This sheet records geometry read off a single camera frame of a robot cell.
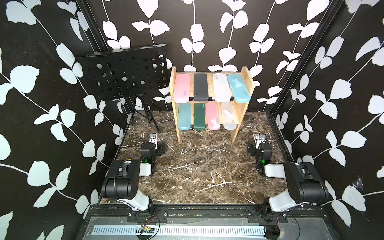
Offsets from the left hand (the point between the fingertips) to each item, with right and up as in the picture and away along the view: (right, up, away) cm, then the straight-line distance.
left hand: (156, 139), depth 94 cm
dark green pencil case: (+28, +15, -6) cm, 32 cm away
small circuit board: (+1, -40, -24) cm, 47 cm away
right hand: (+66, -1, 0) cm, 66 cm away
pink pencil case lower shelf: (+36, +13, -9) cm, 39 cm away
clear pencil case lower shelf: (+46, +11, -9) cm, 48 cm away
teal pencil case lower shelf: (+19, +14, -5) cm, 24 cm away
